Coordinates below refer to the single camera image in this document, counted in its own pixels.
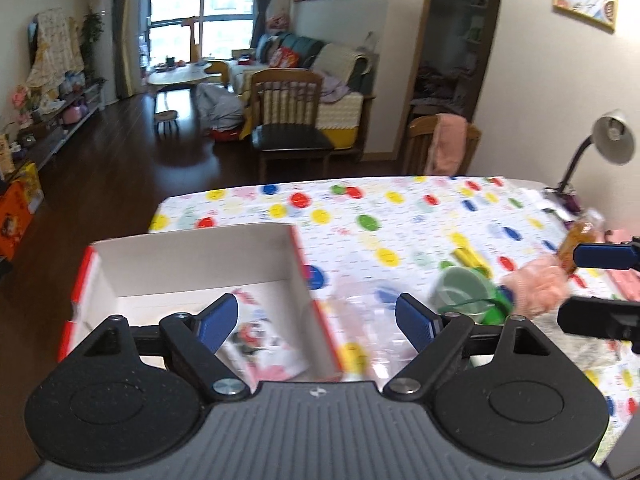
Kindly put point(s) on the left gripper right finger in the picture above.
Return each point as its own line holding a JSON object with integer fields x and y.
{"x": 438, "y": 340}

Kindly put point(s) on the yellow cloth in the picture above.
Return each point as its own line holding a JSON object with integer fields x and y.
{"x": 473, "y": 260}

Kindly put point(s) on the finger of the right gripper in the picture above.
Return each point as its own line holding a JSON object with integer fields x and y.
{"x": 601, "y": 318}
{"x": 623, "y": 256}

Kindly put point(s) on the small wooden stool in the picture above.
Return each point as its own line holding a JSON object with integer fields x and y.
{"x": 166, "y": 121}

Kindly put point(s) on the green ceramic mug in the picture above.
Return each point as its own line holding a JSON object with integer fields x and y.
{"x": 462, "y": 290}

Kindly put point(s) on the pink fluffy cloth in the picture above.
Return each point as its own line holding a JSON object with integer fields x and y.
{"x": 538, "y": 287}

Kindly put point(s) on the orange gift bag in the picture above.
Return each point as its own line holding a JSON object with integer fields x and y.
{"x": 19, "y": 202}

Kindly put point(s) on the pink towel on chair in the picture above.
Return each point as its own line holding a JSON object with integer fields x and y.
{"x": 446, "y": 153}

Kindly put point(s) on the balloon print tablecloth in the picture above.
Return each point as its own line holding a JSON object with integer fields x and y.
{"x": 389, "y": 234}

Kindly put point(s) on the light wooden coffee table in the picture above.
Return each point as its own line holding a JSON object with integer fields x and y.
{"x": 185, "y": 77}

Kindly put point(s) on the green sponge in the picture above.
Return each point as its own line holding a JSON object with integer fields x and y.
{"x": 496, "y": 309}

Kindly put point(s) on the long low tv cabinet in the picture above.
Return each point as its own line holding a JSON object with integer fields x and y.
{"x": 42, "y": 140}

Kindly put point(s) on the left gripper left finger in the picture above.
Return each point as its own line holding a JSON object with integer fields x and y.
{"x": 191, "y": 343}

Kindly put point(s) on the dark wooden dining chair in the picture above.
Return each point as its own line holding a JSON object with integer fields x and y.
{"x": 284, "y": 105}

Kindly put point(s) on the grey desk lamp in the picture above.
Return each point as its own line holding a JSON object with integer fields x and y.
{"x": 613, "y": 139}

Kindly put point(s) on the red white cardboard box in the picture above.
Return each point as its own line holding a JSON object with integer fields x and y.
{"x": 147, "y": 277}

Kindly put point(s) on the panda print tissue pack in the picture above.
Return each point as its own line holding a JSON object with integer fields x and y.
{"x": 256, "y": 350}

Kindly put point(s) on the grey bag on floor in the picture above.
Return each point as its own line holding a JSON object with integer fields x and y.
{"x": 218, "y": 108}

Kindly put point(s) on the clear bubble wrap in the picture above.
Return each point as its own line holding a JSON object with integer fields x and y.
{"x": 372, "y": 346}

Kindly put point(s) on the wooden chair with towel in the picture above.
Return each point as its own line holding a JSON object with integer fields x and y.
{"x": 418, "y": 141}

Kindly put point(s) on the orange drink bottle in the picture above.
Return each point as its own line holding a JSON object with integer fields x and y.
{"x": 587, "y": 229}

